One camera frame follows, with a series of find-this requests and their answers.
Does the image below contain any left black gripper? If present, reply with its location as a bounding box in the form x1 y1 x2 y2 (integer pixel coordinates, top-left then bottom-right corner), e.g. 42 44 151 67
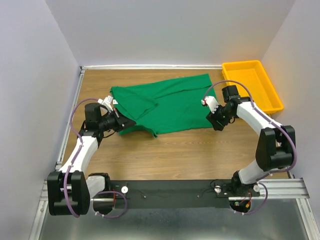
98 106 137 132

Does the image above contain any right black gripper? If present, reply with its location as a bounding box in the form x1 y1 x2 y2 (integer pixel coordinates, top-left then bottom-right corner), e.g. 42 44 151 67
205 101 234 132

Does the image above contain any green t shirt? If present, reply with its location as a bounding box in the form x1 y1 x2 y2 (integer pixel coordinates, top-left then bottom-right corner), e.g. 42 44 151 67
110 73 216 137

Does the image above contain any yellow plastic tray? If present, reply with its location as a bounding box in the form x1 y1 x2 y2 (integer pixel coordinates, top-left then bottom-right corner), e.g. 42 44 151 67
222 60 284 115

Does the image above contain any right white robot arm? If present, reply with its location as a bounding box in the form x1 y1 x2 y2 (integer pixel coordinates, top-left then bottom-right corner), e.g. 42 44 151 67
201 85 298 196

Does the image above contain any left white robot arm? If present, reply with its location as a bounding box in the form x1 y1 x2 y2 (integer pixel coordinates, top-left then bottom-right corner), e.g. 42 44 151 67
47 102 136 218

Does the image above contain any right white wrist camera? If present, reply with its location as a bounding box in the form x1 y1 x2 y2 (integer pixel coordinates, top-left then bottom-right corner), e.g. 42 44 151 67
201 96 220 114

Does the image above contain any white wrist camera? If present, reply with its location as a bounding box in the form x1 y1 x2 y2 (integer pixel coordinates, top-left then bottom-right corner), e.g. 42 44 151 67
97 95 114 114
201 96 220 114

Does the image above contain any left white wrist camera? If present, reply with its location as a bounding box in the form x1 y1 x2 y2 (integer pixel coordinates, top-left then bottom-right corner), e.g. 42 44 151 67
97 95 114 114

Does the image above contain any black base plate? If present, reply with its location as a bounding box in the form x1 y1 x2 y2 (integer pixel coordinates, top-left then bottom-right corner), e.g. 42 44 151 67
93 179 260 215

